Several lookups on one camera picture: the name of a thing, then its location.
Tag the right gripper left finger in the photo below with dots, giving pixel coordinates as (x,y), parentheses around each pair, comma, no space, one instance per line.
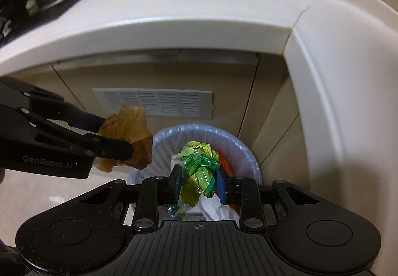
(174,184)

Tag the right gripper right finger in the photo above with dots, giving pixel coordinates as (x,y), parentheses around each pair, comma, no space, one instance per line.
(225,187)

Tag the white paper pile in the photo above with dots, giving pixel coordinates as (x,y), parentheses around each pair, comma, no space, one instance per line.
(205,209)

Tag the green yellow plastic wrapper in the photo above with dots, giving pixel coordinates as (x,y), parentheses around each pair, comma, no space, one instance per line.
(199,163)

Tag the brown paper bag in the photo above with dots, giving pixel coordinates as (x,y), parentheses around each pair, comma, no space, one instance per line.
(129,125)

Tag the bin with blue liner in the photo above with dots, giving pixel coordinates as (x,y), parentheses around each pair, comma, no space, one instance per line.
(170,141)

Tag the silver cabinet vent grille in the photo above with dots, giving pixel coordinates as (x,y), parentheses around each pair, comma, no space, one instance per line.
(158,102)

